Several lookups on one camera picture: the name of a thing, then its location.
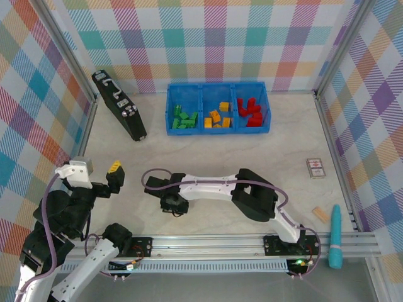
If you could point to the yellow lego brick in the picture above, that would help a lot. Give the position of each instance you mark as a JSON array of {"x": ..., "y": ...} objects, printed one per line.
[
  {"x": 224, "y": 106},
  {"x": 114, "y": 165},
  {"x": 215, "y": 115}
]

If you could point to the orange lego brick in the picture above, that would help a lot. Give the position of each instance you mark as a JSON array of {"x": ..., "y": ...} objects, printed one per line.
[
  {"x": 226, "y": 122},
  {"x": 207, "y": 122}
]

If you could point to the yellow round lego piece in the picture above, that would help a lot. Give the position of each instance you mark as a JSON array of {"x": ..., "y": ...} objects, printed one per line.
[{"x": 217, "y": 126}]

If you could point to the red lego brick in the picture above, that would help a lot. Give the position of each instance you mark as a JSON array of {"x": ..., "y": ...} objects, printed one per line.
[
  {"x": 240, "y": 103},
  {"x": 245, "y": 111},
  {"x": 257, "y": 116},
  {"x": 251, "y": 101},
  {"x": 255, "y": 109},
  {"x": 252, "y": 122}
]

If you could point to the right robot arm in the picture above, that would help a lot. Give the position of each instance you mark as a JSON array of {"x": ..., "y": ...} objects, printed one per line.
[{"x": 255, "y": 198}]

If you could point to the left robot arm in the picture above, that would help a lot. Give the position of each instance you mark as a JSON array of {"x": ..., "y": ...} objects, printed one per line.
[{"x": 94, "y": 261}]

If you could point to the black briefcase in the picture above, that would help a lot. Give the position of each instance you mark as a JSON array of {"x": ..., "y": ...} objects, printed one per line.
[{"x": 121, "y": 105}]

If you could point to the blue three-compartment bin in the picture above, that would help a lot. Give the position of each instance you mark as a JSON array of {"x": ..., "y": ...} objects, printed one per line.
[{"x": 184, "y": 94}]

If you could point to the small wooden block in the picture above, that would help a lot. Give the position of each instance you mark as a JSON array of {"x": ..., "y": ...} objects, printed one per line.
[{"x": 320, "y": 214}]

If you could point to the playing card box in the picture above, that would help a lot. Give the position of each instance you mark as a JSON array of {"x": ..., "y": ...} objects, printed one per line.
[{"x": 315, "y": 168}]

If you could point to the teal cylindrical tool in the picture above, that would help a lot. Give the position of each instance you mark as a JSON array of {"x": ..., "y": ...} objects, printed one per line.
[{"x": 335, "y": 236}]

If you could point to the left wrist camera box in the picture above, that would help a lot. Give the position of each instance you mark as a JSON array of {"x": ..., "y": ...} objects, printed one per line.
[{"x": 77, "y": 171}]

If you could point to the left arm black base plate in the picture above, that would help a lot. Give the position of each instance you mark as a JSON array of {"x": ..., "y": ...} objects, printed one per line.
[{"x": 143, "y": 247}]

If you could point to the aluminium mounting rail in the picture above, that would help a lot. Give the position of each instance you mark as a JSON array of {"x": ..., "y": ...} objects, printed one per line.
[{"x": 204, "y": 248}]

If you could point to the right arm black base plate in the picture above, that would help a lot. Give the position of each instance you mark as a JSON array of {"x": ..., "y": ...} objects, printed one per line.
[{"x": 272, "y": 245}]

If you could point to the aluminium frame post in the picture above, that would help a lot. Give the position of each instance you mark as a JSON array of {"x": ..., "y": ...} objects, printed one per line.
[
  {"x": 343, "y": 47},
  {"x": 63, "y": 53}
]

